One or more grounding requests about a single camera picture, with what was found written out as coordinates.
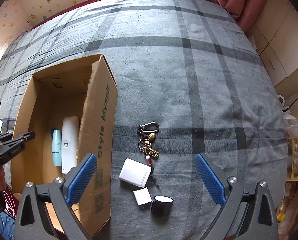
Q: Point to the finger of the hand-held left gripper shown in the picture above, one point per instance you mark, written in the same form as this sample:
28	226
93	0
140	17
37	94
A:
19	138

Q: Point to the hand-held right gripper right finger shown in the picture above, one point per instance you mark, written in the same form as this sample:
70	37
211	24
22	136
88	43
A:
210	180

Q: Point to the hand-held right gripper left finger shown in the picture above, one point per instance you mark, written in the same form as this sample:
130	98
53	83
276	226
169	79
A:
80	180

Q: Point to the teal cosmetic bottle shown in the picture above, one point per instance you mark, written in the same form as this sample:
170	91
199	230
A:
56	150

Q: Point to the white remote control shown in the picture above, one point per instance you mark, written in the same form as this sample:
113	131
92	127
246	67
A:
69	142

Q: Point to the cardboard box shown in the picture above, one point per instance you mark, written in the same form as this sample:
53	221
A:
104	135

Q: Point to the large white charger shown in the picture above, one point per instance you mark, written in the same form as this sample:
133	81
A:
134	172

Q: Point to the black cylinder speaker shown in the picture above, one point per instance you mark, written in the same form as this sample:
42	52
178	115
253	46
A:
161	207

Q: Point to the small white plug charger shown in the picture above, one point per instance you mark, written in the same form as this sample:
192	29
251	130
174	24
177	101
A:
142	196

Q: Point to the white smartphone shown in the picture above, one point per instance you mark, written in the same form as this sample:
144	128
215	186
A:
0	127

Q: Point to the red cloth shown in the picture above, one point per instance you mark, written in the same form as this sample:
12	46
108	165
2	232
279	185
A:
13	202

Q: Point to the blue printed cloth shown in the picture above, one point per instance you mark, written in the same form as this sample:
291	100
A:
4	226

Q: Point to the white plastic bag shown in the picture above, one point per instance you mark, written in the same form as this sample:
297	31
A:
290	120

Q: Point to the cream wardrobe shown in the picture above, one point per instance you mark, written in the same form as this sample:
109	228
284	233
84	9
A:
281	42

